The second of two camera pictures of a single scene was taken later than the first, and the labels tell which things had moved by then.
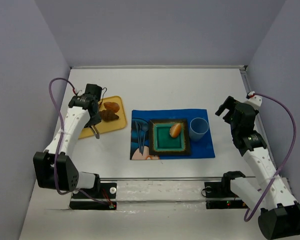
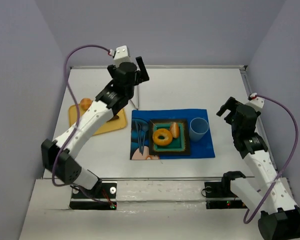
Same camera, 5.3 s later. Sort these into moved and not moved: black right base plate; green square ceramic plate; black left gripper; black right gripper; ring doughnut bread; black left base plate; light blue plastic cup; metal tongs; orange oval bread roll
Moved: ring doughnut bread; black left gripper; metal tongs
Not moved: black left base plate; orange oval bread roll; light blue plastic cup; green square ceramic plate; black right gripper; black right base plate
